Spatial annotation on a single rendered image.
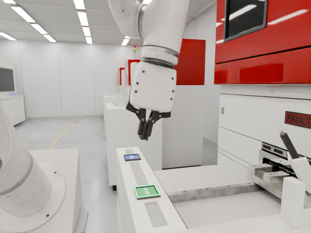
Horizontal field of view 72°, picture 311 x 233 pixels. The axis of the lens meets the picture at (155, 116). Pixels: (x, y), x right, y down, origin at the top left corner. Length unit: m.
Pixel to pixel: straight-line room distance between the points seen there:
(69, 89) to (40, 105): 1.13
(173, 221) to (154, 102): 0.24
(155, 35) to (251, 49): 0.64
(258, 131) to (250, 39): 0.40
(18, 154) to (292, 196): 0.52
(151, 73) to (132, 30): 0.11
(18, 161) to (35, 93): 8.26
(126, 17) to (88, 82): 7.98
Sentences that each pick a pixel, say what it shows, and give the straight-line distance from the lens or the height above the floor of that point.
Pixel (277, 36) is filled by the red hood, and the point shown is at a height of 1.40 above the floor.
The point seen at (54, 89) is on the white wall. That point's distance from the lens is 8.60.
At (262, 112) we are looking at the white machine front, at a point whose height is 1.10.
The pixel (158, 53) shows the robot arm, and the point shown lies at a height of 1.29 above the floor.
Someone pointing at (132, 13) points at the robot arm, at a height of 1.37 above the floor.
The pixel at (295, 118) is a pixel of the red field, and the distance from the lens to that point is 0.92.
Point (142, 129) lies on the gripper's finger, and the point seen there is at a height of 1.12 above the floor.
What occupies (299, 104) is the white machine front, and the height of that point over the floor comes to 1.15.
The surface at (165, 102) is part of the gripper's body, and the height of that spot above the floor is 1.18.
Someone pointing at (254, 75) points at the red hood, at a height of 1.26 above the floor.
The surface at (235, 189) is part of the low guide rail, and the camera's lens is 0.89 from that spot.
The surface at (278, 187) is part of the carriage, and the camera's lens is 0.87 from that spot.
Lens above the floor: 1.22
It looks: 8 degrees down
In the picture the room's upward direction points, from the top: straight up
